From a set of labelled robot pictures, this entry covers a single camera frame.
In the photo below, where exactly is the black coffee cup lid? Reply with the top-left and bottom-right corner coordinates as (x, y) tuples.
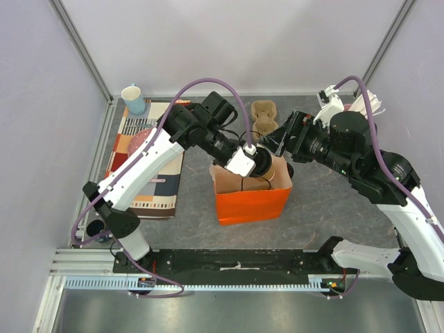
(250, 147), (271, 178)

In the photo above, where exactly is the orange paper bag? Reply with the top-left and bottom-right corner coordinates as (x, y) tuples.
(210, 157), (293, 225)

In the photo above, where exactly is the brown paper coffee cup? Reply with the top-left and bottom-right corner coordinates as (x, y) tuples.
(262, 156), (280, 180)

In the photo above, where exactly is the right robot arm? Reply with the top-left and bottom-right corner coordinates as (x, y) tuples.
(259, 112), (443, 301)

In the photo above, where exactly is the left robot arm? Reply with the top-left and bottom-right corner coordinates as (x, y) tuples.
(83, 92), (255, 273)

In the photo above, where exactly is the stack of black lids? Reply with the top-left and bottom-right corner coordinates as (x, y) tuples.
(287, 163), (294, 179)

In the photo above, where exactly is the lower brown cup carrier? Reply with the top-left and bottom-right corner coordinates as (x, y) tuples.
(251, 100), (279, 142)

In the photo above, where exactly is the white paper straws bundle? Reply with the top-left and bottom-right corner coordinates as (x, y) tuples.
(348, 90), (386, 119)

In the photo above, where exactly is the colourful patchwork placemat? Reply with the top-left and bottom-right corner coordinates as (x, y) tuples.
(104, 101), (184, 220)

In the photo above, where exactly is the pink polka dot plate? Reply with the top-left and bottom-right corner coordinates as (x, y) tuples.
(128, 128), (152, 157)

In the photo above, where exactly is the light blue mug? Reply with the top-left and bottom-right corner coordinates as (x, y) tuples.
(121, 83), (146, 116)

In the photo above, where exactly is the dark blue mug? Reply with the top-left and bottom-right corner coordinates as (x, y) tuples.
(86, 219), (108, 243)

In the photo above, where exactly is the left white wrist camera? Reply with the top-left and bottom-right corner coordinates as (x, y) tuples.
(223, 144), (257, 178)

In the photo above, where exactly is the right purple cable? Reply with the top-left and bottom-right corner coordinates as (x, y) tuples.
(333, 75), (444, 300)

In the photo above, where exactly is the purple cable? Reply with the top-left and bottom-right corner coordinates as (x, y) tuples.
(70, 77), (251, 299)
(333, 75), (444, 300)

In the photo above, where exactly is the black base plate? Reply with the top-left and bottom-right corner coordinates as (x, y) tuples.
(112, 248), (359, 287)

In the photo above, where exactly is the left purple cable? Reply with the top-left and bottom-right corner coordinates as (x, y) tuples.
(70, 77), (251, 299)

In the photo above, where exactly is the slotted cable duct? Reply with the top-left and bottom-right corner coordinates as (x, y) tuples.
(65, 276), (330, 292)

